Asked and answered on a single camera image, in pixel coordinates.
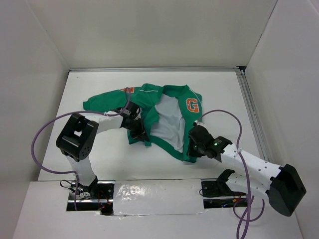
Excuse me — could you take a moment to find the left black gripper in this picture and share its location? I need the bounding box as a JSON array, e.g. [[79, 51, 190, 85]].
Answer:
[[124, 117, 149, 142]]

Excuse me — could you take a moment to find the green zip jacket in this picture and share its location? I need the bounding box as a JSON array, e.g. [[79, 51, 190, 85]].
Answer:
[[83, 84, 202, 163]]

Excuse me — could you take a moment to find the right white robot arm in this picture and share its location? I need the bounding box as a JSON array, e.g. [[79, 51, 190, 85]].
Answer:
[[188, 121, 307, 217]]

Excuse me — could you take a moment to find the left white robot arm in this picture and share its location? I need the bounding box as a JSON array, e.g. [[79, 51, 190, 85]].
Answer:
[[56, 102, 150, 199]]

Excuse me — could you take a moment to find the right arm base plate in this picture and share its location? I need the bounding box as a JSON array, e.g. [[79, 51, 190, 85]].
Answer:
[[199, 179, 247, 209]]

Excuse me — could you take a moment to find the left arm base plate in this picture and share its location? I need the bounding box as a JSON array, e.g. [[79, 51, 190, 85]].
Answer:
[[60, 180, 115, 216]]

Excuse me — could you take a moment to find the aluminium frame rail back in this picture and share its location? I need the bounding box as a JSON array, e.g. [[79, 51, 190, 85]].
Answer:
[[69, 67, 243, 74]]

